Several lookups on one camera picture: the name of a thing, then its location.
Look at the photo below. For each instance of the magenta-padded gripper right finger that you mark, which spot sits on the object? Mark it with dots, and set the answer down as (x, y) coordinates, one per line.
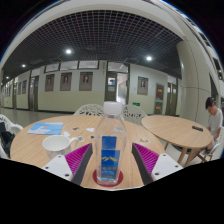
(165, 165)

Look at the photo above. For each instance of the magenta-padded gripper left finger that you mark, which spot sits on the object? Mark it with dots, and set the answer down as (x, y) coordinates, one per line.
(58, 166)

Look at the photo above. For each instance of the clear blue-labelled water bottle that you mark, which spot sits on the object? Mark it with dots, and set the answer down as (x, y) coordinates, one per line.
(110, 150)

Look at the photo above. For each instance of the white mug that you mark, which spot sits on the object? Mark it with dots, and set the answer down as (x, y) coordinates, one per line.
(56, 146)

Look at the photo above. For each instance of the round wooden side table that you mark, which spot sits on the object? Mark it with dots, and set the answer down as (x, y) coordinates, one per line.
(175, 131)

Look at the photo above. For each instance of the flat round red coaster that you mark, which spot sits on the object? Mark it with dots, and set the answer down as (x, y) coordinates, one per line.
(95, 177)

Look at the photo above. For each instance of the blue booklet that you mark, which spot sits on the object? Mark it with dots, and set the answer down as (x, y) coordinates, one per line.
(45, 128)

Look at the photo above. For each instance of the black phone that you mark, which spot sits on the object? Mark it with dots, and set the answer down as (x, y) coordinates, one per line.
(197, 128)

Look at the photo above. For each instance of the white chair with wooden legs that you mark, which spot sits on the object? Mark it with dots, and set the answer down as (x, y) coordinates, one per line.
(217, 147)

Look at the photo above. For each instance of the black bag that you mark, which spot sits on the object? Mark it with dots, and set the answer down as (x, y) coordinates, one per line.
(6, 140)

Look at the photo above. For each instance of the white lattice plastic chair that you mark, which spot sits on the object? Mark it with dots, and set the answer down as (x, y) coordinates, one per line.
(88, 110)
(135, 113)
(13, 128)

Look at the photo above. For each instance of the person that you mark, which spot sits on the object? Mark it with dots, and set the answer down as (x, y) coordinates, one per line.
(216, 121)

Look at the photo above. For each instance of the round ceiling lights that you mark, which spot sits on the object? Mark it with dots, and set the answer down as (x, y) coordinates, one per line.
(68, 51)

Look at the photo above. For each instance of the framed wall posters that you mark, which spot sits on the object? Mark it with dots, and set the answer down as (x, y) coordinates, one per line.
(85, 81)

